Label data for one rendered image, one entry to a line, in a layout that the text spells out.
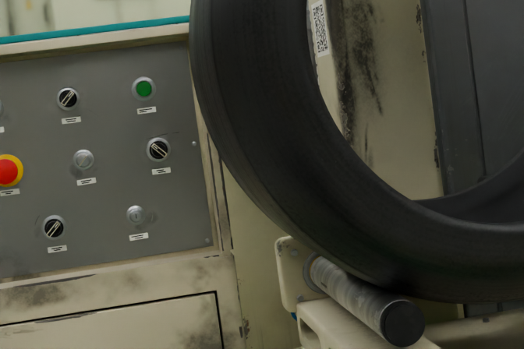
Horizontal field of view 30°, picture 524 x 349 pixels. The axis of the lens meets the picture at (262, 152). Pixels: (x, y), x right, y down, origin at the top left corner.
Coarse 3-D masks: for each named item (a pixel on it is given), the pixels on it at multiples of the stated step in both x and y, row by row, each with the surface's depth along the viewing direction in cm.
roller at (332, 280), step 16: (320, 256) 127; (320, 272) 121; (336, 272) 116; (320, 288) 123; (336, 288) 112; (352, 288) 106; (368, 288) 103; (352, 304) 105; (368, 304) 99; (384, 304) 95; (400, 304) 94; (368, 320) 99; (384, 320) 94; (400, 320) 94; (416, 320) 94; (384, 336) 94; (400, 336) 94; (416, 336) 94
